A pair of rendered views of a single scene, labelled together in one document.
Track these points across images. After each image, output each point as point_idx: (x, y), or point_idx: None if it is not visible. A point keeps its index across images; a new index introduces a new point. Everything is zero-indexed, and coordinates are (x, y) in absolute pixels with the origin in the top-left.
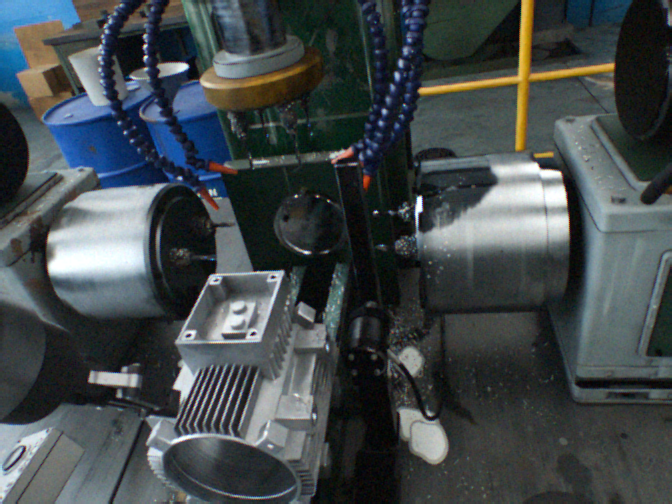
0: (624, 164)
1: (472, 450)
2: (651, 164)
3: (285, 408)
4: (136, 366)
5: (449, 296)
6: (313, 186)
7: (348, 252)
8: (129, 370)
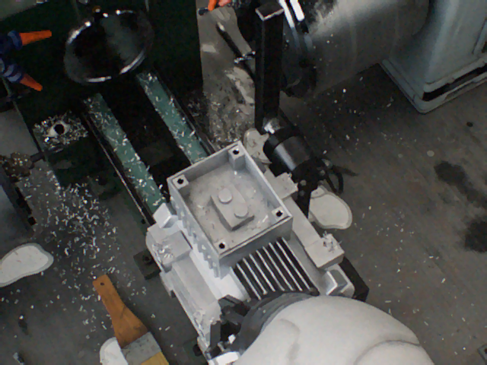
0: None
1: (368, 198)
2: None
3: (319, 255)
4: (316, 290)
5: (333, 80)
6: (109, 1)
7: (148, 57)
8: (314, 295)
